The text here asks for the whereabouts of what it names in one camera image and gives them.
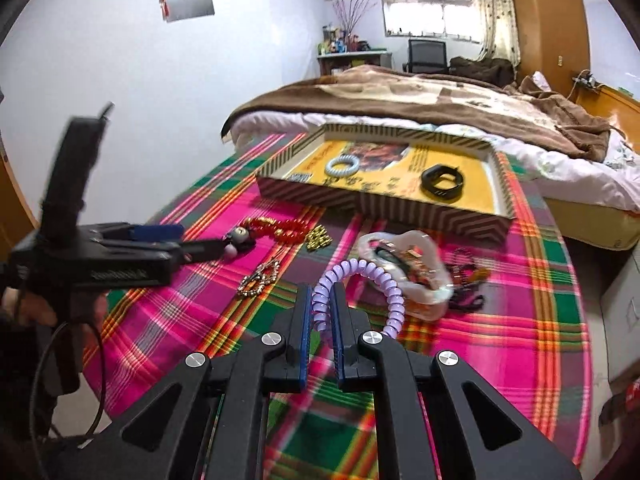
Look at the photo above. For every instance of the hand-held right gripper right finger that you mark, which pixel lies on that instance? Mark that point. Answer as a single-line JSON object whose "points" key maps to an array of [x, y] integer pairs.
{"points": [[340, 345]]}

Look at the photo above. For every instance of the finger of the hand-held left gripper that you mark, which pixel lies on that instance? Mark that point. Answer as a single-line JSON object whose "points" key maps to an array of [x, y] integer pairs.
{"points": [[155, 233], [200, 250]]}

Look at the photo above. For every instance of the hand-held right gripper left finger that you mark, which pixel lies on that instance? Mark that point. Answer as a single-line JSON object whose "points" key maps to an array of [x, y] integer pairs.
{"points": [[302, 345]]}

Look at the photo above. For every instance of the gold hair claw clip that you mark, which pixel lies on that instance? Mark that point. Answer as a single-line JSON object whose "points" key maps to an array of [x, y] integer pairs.
{"points": [[425, 245]]}

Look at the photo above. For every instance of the striped cardboard box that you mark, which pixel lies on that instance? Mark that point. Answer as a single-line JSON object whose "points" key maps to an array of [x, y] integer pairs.
{"points": [[400, 215]]}

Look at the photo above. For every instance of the person's left hand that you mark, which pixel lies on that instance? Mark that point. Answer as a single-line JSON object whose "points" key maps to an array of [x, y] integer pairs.
{"points": [[30, 307]]}

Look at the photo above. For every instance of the wooden door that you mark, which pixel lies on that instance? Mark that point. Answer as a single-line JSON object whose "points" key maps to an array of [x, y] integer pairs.
{"points": [[12, 210]]}

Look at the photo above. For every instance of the pink plaid cloth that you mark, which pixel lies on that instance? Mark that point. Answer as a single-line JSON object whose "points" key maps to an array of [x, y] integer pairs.
{"points": [[500, 340]]}

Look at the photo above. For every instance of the black smart band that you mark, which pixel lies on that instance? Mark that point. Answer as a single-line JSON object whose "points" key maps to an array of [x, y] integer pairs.
{"points": [[430, 184]]}

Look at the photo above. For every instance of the white desk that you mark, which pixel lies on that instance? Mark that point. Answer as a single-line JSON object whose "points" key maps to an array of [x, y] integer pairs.
{"points": [[350, 59]]}

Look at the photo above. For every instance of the clutter of bottles on desk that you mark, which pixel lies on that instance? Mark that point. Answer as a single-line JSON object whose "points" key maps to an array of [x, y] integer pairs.
{"points": [[340, 42]]}

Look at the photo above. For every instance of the brown blanket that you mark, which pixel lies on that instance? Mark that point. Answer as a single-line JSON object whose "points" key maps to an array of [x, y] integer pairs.
{"points": [[450, 105]]}

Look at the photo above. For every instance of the yellow mattress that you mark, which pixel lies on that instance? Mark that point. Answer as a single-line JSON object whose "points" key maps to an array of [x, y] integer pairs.
{"points": [[585, 222]]}

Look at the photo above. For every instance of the vase of flower branches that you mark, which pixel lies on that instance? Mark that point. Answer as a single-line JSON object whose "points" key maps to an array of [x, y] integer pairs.
{"points": [[350, 12]]}

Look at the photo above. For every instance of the white nightstand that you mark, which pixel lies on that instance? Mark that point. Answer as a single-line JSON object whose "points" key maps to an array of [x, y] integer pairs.
{"points": [[625, 310]]}

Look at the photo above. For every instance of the white floral bed sheet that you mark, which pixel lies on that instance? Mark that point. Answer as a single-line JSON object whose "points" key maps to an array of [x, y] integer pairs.
{"points": [[575, 170]]}

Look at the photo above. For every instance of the black office chair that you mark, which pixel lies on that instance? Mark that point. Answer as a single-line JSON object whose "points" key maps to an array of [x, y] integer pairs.
{"points": [[427, 55]]}

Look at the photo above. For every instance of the window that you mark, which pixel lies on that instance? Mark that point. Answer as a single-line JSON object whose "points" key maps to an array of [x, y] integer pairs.
{"points": [[425, 17]]}

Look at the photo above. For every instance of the wooden headboard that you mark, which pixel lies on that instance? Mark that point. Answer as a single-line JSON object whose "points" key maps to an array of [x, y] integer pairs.
{"points": [[620, 110]]}

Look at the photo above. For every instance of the patterned curtain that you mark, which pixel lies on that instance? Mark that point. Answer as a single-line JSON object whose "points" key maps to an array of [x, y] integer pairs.
{"points": [[492, 10]]}

